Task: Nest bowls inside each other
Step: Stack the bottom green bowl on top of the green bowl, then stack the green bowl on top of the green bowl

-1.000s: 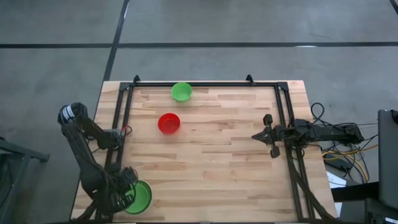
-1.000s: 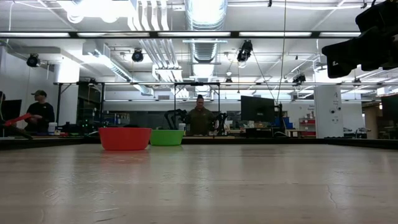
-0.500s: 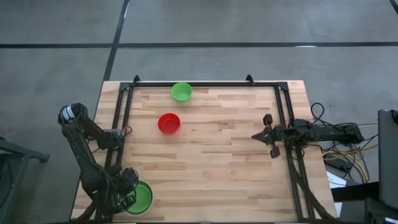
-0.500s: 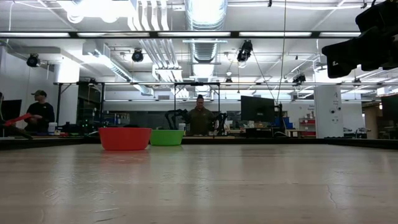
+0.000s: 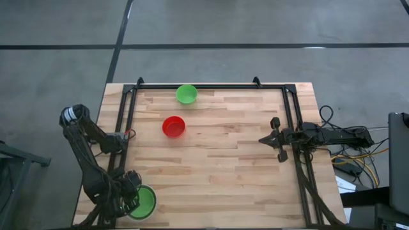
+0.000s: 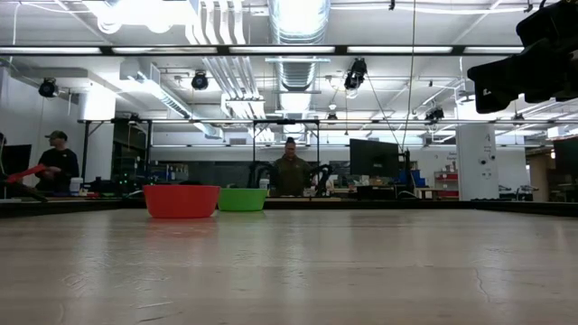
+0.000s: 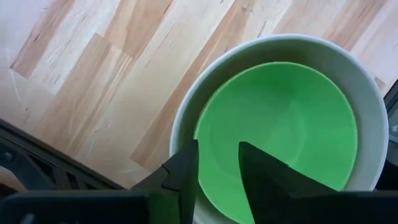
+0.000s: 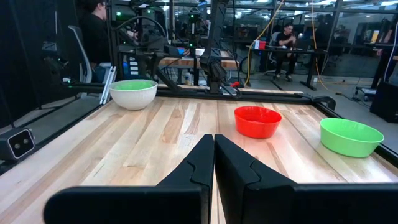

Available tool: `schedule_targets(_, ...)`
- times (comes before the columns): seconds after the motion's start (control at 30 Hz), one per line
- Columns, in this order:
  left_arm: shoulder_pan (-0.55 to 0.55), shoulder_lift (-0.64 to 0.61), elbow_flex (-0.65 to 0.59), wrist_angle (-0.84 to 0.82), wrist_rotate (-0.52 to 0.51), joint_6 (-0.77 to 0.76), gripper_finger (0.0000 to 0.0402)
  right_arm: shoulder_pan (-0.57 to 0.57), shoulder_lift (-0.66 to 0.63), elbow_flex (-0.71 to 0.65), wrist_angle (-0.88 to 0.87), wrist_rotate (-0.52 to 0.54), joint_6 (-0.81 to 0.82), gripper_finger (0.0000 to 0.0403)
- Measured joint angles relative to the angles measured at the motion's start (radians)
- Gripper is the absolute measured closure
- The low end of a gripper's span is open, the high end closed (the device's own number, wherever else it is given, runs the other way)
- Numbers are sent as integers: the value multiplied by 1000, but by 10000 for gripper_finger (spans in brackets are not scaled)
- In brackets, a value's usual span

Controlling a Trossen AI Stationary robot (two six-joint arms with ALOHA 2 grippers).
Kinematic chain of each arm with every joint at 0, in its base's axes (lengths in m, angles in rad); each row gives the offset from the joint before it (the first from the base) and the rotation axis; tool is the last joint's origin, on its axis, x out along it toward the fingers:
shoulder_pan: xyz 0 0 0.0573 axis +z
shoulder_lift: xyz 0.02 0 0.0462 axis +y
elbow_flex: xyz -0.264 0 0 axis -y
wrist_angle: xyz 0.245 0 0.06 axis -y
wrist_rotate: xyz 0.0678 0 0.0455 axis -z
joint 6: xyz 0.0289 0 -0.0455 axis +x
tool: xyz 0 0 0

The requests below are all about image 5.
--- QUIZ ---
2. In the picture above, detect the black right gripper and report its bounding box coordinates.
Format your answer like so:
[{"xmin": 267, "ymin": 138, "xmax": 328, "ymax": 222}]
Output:
[{"xmin": 258, "ymin": 116, "xmax": 303, "ymax": 164}]

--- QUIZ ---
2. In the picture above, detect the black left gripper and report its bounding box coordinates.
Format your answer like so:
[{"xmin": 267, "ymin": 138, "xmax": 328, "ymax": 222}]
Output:
[{"xmin": 118, "ymin": 170, "xmax": 143, "ymax": 216}]

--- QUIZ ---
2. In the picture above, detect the green plastic bowl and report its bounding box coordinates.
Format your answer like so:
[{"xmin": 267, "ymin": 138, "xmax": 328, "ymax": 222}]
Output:
[
  {"xmin": 129, "ymin": 186, "xmax": 157, "ymax": 220},
  {"xmin": 175, "ymin": 84, "xmax": 199, "ymax": 105}
]

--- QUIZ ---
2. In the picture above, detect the red plastic bowl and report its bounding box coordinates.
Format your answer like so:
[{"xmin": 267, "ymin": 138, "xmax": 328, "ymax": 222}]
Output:
[{"xmin": 162, "ymin": 115, "xmax": 187, "ymax": 139}]

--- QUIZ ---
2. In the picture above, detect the black low shelf board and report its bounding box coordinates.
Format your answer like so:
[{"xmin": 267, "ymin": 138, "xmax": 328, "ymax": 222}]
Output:
[{"xmin": 339, "ymin": 186, "xmax": 391, "ymax": 208}]

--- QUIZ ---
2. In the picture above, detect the black power brick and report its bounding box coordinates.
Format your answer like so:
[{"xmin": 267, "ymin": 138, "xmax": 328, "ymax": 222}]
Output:
[{"xmin": 333, "ymin": 160, "xmax": 362, "ymax": 177}]

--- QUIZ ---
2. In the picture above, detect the white paper sheet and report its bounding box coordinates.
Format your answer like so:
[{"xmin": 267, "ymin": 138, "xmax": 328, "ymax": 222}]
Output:
[{"xmin": 335, "ymin": 175, "xmax": 357, "ymax": 194}]

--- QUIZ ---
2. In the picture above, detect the grey metal side stand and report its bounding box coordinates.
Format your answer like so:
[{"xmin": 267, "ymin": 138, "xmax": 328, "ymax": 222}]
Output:
[{"xmin": 0, "ymin": 140, "xmax": 52, "ymax": 230}]

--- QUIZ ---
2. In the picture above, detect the dark grey monitor case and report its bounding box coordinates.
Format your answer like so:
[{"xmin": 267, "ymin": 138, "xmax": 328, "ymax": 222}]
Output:
[{"xmin": 387, "ymin": 111, "xmax": 409, "ymax": 217}]

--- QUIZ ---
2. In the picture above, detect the black equipment box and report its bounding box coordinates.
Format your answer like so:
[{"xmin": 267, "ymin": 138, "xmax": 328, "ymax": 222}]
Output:
[{"xmin": 374, "ymin": 203, "xmax": 409, "ymax": 230}]

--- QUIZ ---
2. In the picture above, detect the black aluminium table frame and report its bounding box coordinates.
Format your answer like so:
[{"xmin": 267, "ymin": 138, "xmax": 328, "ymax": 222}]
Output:
[{"xmin": 73, "ymin": 82, "xmax": 349, "ymax": 229}]

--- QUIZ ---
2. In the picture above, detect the black looped cable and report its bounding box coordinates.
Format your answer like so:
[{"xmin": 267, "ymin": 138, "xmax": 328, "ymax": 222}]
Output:
[{"xmin": 318, "ymin": 104, "xmax": 335, "ymax": 128}]

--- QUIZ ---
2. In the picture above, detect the yellow cable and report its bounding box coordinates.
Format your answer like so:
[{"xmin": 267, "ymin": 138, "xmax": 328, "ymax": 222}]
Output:
[{"xmin": 330, "ymin": 147, "xmax": 389, "ymax": 188}]

